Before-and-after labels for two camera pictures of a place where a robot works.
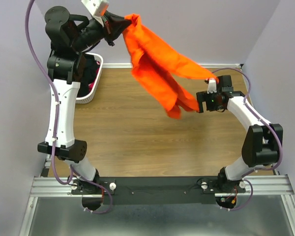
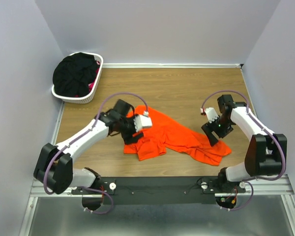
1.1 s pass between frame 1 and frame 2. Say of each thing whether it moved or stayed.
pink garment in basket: stayed
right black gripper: moved
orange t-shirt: moved
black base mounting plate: stayed
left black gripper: moved
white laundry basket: stayed
